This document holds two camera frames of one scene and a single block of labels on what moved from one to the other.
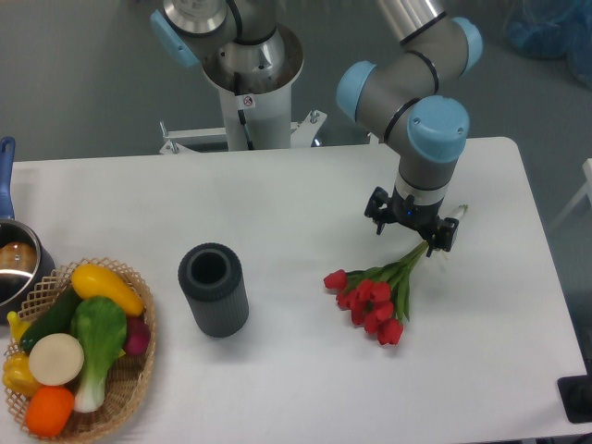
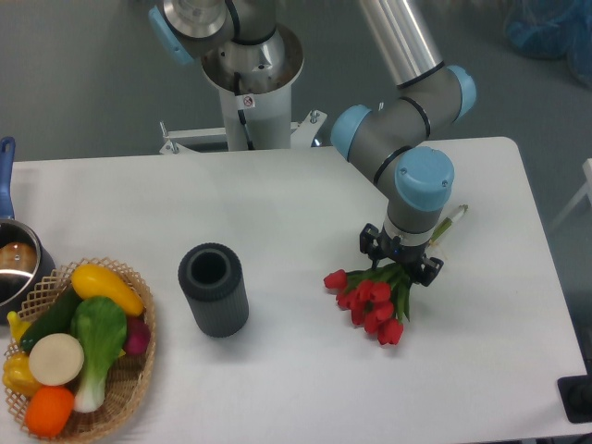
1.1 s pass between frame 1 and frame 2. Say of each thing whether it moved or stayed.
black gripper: moved
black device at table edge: stayed
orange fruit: stayed
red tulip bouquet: stayed
